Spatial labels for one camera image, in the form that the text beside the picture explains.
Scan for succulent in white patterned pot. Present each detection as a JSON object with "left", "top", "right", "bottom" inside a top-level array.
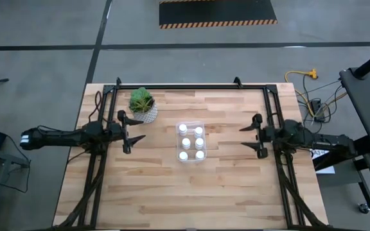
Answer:
[{"left": 128, "top": 87, "right": 159, "bottom": 124}]

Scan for black aluminium table frame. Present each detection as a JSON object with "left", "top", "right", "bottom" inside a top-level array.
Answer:
[{"left": 53, "top": 76, "right": 330, "bottom": 231}]

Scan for clear plastic basket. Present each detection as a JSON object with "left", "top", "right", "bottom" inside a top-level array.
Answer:
[{"left": 175, "top": 121, "right": 207, "bottom": 164}]

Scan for white paper sheet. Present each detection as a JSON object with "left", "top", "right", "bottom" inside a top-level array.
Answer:
[{"left": 310, "top": 149, "right": 336, "bottom": 175}]

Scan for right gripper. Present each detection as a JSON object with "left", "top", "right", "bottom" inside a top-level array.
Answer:
[{"left": 238, "top": 114, "right": 284, "bottom": 160}]

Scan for yellow extension cable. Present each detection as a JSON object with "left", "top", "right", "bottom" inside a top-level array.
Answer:
[{"left": 284, "top": 68, "right": 319, "bottom": 117}]

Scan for black power strip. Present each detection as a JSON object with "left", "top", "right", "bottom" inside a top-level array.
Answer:
[{"left": 310, "top": 99, "right": 326, "bottom": 122}]

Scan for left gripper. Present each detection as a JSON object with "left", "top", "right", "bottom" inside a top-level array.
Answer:
[{"left": 107, "top": 110, "right": 146, "bottom": 155}]

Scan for black mat hazard stripes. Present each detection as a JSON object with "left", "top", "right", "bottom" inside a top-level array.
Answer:
[{"left": 158, "top": 0, "right": 278, "bottom": 30}]

